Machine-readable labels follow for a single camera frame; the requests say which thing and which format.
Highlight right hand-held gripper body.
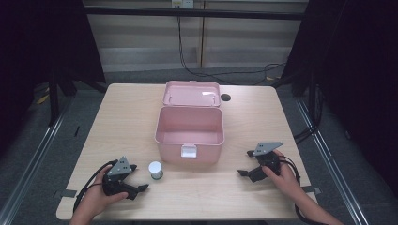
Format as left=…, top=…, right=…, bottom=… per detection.
left=252, top=142, right=284, bottom=184

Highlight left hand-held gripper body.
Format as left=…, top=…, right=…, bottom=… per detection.
left=101, top=156, right=139, bottom=202

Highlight small white-capped bottle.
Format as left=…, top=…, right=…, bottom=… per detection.
left=147, top=160, right=164, bottom=181

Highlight pink plastic storage box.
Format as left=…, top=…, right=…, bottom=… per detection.
left=154, top=80, right=225, bottom=165

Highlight person's left hand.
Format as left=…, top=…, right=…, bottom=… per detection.
left=76, top=165, right=130, bottom=218

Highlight person's right hand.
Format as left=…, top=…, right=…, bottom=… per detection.
left=261, top=149, right=303, bottom=204

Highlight grey tape strip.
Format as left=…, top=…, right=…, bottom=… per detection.
left=54, top=188, right=78, bottom=199
left=301, top=185, right=323, bottom=196

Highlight black metal stand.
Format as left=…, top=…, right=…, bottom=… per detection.
left=47, top=69, right=61, bottom=128

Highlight yellow floor tape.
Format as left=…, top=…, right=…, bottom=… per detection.
left=36, top=93, right=51, bottom=105

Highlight black curtain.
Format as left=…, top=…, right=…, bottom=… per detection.
left=0, top=0, right=106, bottom=154
left=275, top=0, right=398, bottom=195

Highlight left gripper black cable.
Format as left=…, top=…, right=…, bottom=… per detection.
left=72, top=159, right=119, bottom=214

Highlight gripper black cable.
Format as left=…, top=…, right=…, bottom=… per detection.
left=72, top=159, right=119, bottom=214
left=277, top=155, right=329, bottom=225

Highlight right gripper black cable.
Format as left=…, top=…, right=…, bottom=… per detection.
left=277, top=155, right=329, bottom=225

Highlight black floor cables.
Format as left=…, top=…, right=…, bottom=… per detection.
left=292, top=83, right=325, bottom=145

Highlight metal floor rail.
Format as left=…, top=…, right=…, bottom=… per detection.
left=0, top=95, right=76, bottom=225
left=295, top=98, right=372, bottom=225

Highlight black wall cable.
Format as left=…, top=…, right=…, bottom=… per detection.
left=176, top=15, right=287, bottom=86

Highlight black horizontal frame bar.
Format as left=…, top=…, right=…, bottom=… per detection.
left=84, top=7, right=310, bottom=22

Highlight white wall socket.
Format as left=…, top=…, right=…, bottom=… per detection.
left=170, top=0, right=195, bottom=9

